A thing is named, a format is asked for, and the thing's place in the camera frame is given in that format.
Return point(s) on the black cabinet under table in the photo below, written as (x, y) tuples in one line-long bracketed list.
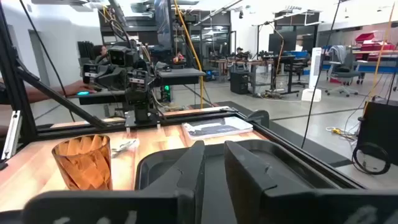
[(238, 82)]

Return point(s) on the computer tower with green light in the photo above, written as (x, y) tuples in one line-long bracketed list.
[(166, 91)]

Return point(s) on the person's forearm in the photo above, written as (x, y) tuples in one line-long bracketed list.
[(43, 94)]

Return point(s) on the grey office chair on wheels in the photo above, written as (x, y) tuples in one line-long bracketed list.
[(345, 74)]

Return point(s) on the computer monitor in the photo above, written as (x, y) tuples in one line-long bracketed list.
[(163, 25)]

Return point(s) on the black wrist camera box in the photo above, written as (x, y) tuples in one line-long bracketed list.
[(121, 56)]

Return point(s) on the amber faceted plastic cup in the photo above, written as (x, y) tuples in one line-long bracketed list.
[(82, 165)]

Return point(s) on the red storage bins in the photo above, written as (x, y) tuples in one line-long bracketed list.
[(365, 37)]

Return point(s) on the black aluminium table frame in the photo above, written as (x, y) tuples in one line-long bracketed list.
[(12, 77)]

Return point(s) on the person seated at desk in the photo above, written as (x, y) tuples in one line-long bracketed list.
[(102, 51)]

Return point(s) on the black plastic tray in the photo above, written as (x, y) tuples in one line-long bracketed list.
[(280, 155)]

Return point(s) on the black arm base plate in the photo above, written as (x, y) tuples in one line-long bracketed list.
[(143, 121)]

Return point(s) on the large black screen on stand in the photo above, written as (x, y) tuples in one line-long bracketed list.
[(281, 43)]

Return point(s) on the silver metal bracket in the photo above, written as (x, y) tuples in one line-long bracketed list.
[(12, 137)]

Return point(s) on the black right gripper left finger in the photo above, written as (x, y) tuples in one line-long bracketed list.
[(174, 205)]

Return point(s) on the silver metal spoon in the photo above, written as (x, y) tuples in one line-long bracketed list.
[(117, 152)]

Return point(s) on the person at wooden tables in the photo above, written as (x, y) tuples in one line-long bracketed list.
[(239, 51)]

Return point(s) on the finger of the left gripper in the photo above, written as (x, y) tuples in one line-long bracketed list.
[(136, 91), (110, 77)]

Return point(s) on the grey cloth on chair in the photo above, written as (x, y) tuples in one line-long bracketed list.
[(338, 53)]

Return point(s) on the white paper packet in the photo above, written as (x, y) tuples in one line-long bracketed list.
[(217, 127)]

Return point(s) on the black office desk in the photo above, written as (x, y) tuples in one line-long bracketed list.
[(180, 76)]

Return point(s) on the black computer mouse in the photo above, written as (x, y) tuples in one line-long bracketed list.
[(83, 93)]

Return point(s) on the cardboard box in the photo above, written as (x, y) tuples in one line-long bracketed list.
[(6, 121)]

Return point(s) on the black equipment box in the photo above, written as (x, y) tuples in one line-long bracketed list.
[(379, 124)]

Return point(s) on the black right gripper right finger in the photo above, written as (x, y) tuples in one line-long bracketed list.
[(248, 186)]

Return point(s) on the black corner bracket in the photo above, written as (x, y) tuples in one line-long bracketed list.
[(259, 118)]

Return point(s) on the person's hand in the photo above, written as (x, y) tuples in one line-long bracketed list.
[(77, 87)]

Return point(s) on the white tower fan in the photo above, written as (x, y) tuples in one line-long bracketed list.
[(314, 68)]

